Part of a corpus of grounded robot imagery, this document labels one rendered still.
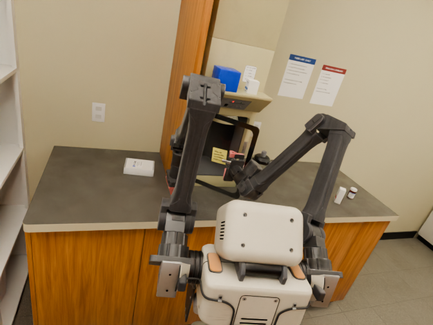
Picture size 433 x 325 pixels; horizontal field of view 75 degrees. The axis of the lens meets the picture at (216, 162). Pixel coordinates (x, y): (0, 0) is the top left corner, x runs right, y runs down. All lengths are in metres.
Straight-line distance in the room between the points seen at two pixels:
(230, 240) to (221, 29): 0.95
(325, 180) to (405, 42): 1.81
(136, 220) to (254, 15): 1.03
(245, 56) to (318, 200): 0.77
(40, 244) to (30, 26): 1.04
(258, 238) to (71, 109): 1.40
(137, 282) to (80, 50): 1.24
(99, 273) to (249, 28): 1.33
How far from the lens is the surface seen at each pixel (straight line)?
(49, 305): 1.70
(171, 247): 0.78
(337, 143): 1.00
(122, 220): 1.31
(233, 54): 1.40
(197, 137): 0.69
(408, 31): 2.63
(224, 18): 1.37
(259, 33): 1.44
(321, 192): 0.97
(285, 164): 1.08
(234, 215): 0.71
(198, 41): 1.25
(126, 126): 1.85
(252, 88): 1.38
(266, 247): 0.73
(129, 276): 1.58
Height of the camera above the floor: 1.77
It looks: 25 degrees down
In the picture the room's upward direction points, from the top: 14 degrees clockwise
